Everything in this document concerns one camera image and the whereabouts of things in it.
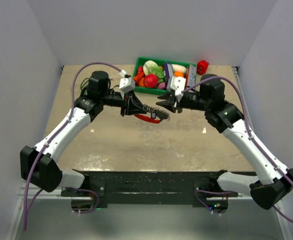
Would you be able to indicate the purple white box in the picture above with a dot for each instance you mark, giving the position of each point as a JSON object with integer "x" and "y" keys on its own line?
{"x": 168, "y": 71}

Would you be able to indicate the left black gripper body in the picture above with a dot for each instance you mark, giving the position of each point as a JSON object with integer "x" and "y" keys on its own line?
{"x": 114, "y": 99}

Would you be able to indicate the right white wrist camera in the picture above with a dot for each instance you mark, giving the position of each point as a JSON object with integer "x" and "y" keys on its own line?
{"x": 176, "y": 84}

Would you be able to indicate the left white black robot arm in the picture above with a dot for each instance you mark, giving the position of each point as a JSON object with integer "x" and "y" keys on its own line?
{"x": 38, "y": 164}

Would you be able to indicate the orange fruit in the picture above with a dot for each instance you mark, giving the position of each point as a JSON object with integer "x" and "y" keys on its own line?
{"x": 178, "y": 74}

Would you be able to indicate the red apple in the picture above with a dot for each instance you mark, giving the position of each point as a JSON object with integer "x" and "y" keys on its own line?
{"x": 150, "y": 81}

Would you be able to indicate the red grey box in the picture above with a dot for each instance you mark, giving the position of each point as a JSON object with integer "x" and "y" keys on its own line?
{"x": 190, "y": 76}

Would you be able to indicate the orange carrot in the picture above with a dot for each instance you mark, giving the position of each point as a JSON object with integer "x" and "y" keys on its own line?
{"x": 141, "y": 82}

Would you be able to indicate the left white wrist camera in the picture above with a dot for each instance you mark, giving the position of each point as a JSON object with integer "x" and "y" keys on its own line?
{"x": 126, "y": 83}

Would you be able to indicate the white radish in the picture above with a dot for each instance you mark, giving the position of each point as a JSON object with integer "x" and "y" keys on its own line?
{"x": 179, "y": 68}

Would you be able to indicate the green spring onion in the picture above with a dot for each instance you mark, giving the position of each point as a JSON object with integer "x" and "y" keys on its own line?
{"x": 84, "y": 84}

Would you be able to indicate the white green cabbage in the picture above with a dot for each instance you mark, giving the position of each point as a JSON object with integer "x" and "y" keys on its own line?
{"x": 150, "y": 67}

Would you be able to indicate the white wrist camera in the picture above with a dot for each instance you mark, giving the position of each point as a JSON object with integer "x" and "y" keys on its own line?
{"x": 126, "y": 83}
{"x": 176, "y": 84}

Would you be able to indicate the green plastic bin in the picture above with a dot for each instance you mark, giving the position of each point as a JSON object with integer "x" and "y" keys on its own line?
{"x": 160, "y": 62}

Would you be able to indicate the purple sweet potato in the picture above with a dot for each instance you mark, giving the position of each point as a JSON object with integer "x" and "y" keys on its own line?
{"x": 161, "y": 86}

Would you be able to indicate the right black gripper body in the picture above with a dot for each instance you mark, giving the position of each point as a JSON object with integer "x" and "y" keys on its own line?
{"x": 193, "y": 101}

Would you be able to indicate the black base frame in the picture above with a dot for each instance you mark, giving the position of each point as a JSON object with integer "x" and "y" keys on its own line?
{"x": 102, "y": 188}

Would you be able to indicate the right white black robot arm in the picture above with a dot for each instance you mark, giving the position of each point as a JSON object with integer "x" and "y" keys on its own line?
{"x": 272, "y": 180}

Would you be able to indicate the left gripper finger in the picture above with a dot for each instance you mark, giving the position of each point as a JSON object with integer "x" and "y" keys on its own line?
{"x": 134, "y": 110}
{"x": 135, "y": 103}

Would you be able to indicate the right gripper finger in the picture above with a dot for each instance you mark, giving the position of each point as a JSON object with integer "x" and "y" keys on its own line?
{"x": 166, "y": 105}
{"x": 166, "y": 96}

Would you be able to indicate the red bell pepper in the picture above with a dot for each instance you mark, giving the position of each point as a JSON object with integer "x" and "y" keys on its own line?
{"x": 202, "y": 67}

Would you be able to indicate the red chili pepper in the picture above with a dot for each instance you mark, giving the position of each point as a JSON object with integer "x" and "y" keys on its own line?
{"x": 139, "y": 75}

